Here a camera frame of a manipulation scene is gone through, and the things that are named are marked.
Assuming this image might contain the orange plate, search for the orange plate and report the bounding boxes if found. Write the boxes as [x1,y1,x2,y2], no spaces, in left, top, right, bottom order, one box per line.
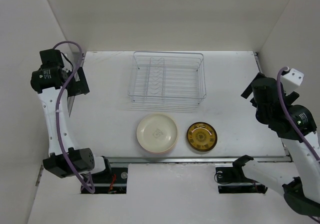
[146,135,178,154]

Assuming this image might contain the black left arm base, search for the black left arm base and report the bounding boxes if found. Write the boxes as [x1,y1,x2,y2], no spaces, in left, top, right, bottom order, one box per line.
[91,167,128,195]

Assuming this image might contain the cream plate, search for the cream plate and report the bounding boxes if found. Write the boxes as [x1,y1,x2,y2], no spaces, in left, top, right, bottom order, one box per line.
[136,113,179,152]

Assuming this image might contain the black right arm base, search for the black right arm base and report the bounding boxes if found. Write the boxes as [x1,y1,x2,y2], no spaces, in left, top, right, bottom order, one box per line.
[214,167,268,194]

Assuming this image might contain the white wire dish rack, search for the white wire dish rack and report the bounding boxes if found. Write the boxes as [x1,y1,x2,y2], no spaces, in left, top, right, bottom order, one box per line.
[128,51,207,105]

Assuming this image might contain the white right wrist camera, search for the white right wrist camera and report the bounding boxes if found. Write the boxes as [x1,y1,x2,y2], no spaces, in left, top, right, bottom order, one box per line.
[280,68,304,95]

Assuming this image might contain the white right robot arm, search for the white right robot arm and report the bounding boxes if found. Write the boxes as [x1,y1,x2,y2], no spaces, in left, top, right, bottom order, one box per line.
[231,69,320,220]

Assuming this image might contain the yellow patterned dark plate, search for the yellow patterned dark plate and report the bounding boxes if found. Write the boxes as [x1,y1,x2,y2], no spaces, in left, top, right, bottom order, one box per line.
[186,122,218,152]

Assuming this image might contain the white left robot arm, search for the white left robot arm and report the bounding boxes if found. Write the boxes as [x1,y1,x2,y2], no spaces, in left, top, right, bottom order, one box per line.
[30,49,112,183]

